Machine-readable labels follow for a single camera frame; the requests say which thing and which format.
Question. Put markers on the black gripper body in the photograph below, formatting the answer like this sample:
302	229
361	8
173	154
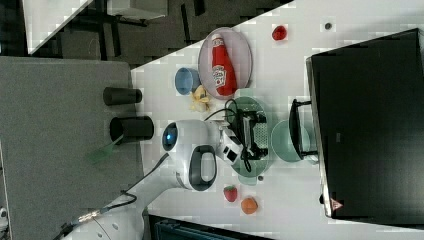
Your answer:
254	134

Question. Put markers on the blue plastic bowl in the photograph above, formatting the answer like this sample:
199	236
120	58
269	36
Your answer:
186	80

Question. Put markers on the red ketchup bottle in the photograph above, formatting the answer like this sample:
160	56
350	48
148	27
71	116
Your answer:
223	73

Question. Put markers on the green slotted spatula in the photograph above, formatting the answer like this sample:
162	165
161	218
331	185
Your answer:
102	153

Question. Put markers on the black pot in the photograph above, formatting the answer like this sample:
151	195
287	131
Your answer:
131	129

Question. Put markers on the green oval plastic strainer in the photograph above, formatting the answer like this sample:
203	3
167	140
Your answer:
248	171

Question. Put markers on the orange toy fruit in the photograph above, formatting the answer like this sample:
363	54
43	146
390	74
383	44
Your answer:
249	205

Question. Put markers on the grey round plate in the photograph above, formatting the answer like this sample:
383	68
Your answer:
239	53

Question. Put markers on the black cylindrical container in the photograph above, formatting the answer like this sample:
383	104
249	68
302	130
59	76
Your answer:
120	96

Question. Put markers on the small red toy tomato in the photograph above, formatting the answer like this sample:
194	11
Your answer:
279	33

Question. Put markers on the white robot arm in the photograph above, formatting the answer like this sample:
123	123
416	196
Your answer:
192	150

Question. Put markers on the yellow toy banana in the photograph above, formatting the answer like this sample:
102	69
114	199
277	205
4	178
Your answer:
200	101

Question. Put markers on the red toy strawberry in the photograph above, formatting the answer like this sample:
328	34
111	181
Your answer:
230	193

